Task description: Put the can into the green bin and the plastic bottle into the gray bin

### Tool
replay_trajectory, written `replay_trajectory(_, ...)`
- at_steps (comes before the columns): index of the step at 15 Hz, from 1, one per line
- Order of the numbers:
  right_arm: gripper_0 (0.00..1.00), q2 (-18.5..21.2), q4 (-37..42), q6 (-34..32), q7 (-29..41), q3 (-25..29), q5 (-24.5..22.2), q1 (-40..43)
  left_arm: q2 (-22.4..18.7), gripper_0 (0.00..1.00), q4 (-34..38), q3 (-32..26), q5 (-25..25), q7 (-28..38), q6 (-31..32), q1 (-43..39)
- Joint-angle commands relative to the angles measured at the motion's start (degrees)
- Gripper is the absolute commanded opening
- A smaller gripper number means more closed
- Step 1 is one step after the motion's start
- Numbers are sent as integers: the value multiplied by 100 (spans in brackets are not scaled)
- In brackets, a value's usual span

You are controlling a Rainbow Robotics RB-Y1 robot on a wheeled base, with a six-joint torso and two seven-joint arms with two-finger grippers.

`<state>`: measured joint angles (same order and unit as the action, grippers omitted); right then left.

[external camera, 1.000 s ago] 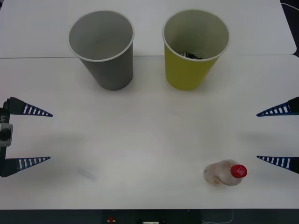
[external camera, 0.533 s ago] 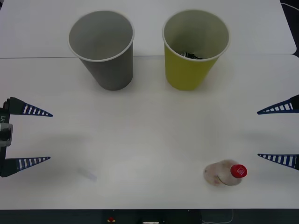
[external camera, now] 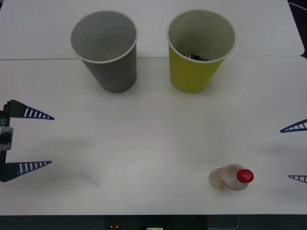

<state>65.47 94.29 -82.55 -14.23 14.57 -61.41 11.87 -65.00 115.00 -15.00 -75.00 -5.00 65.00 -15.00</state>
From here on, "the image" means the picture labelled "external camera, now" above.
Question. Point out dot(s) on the red knob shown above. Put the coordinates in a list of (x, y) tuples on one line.
[(114, 225)]

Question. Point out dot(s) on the black drink can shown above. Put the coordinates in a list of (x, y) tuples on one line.
[(197, 56)]

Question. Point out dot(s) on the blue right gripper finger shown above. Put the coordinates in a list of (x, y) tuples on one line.
[(298, 126), (299, 178)]

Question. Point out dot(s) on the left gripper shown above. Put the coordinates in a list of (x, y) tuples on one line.
[(5, 117)]

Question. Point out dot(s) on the clear bottle with red cap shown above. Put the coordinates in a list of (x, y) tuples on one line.
[(227, 178)]

